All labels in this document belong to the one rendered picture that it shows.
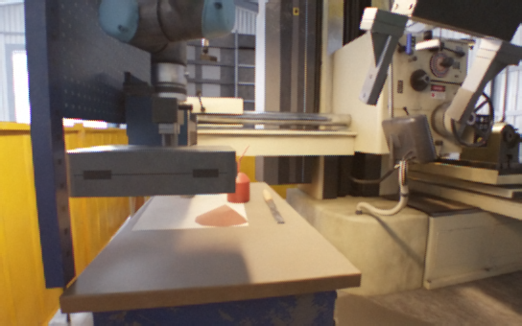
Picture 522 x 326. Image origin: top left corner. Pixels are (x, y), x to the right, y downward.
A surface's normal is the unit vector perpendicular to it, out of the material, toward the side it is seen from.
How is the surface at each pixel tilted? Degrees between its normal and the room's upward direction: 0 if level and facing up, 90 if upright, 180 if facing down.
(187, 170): 90
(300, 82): 90
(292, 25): 90
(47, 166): 90
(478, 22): 113
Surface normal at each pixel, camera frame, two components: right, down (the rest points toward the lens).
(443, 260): 0.24, 0.11
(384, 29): 0.05, 0.50
